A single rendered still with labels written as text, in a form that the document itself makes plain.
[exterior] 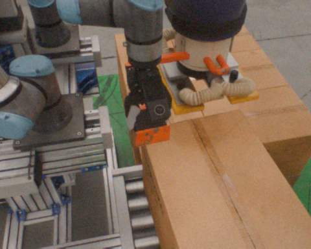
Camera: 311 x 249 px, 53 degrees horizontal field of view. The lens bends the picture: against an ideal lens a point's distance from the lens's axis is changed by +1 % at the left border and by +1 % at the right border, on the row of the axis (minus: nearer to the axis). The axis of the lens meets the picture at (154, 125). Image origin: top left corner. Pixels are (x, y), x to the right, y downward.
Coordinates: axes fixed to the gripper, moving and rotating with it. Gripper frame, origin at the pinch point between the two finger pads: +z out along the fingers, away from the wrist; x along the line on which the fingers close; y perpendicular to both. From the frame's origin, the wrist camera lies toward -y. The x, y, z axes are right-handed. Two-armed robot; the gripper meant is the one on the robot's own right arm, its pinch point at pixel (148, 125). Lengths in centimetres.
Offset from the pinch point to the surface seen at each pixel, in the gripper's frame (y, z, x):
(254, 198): -12.9, 27.9, -29.3
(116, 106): 136, 122, -4
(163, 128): -4.2, -2.5, -2.6
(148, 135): -4.2, -1.1, 1.1
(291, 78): 131, 123, -163
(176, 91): 21.6, 10.3, -14.6
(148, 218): 8, 68, 0
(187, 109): 13.1, 11.1, -15.6
